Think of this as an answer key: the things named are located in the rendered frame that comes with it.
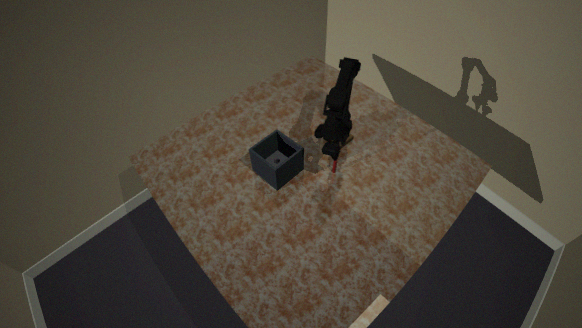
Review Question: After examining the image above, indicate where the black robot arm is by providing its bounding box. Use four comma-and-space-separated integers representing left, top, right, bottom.
314, 58, 361, 140

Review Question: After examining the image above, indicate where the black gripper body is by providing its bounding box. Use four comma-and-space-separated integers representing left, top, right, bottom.
322, 120, 352, 156

